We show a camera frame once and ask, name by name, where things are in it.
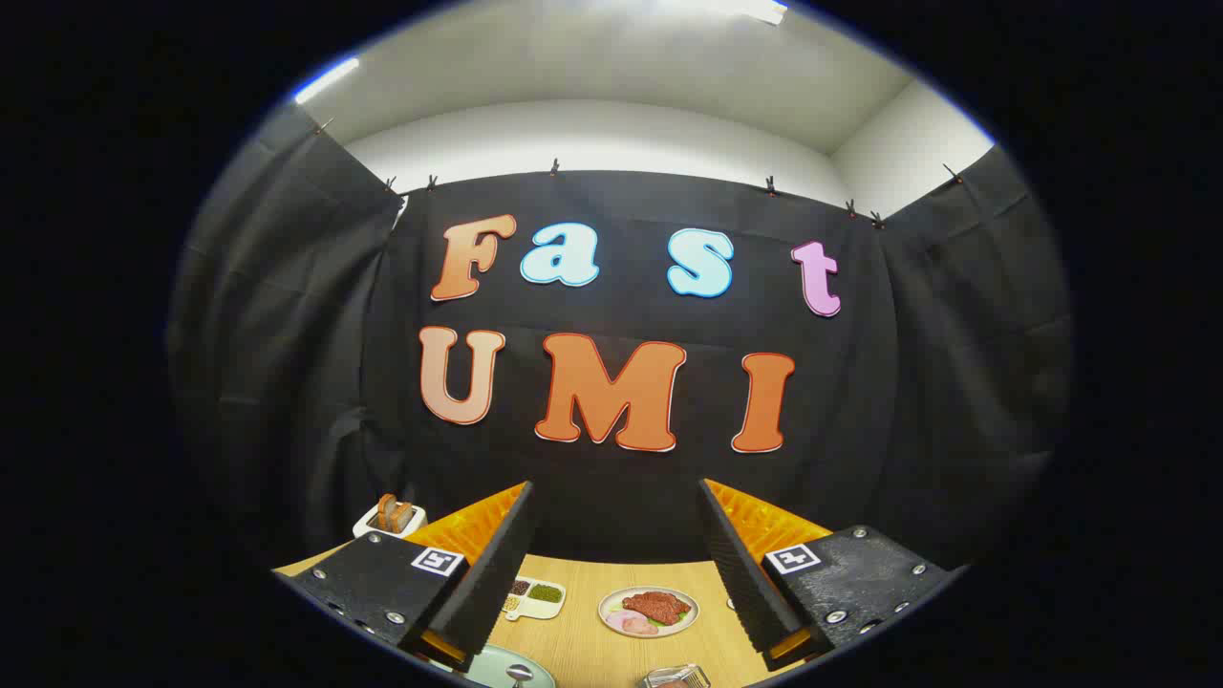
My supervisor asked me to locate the white divided dish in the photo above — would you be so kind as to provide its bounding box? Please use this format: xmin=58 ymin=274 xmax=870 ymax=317
xmin=502 ymin=576 xmax=567 ymax=622

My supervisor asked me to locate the row of black cloth clips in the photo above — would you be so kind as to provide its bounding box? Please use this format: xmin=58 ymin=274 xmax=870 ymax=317
xmin=315 ymin=118 xmax=966 ymax=231

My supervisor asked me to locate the white toaster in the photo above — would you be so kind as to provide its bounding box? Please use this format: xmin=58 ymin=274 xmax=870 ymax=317
xmin=353 ymin=504 xmax=428 ymax=540

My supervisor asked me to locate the metal wire cutlery basket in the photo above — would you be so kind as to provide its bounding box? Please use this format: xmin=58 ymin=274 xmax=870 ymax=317
xmin=638 ymin=663 xmax=713 ymax=688

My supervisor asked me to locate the ceiling light strip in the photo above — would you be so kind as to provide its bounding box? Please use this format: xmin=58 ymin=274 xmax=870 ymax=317
xmin=669 ymin=0 xmax=790 ymax=26

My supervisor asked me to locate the white round plate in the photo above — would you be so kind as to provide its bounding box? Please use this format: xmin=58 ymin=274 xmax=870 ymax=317
xmin=598 ymin=586 xmax=699 ymax=638

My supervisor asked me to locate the brown steak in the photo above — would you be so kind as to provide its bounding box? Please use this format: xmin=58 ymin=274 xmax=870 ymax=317
xmin=623 ymin=591 xmax=692 ymax=625

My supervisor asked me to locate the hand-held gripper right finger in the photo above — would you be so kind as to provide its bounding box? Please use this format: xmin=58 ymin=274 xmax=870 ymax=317
xmin=697 ymin=478 xmax=959 ymax=673

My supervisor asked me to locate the light blue plate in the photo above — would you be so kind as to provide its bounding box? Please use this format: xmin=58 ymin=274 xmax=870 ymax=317
xmin=430 ymin=644 xmax=556 ymax=688

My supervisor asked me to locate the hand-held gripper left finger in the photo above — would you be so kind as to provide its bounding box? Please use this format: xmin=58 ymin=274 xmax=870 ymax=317
xmin=284 ymin=481 xmax=536 ymax=673

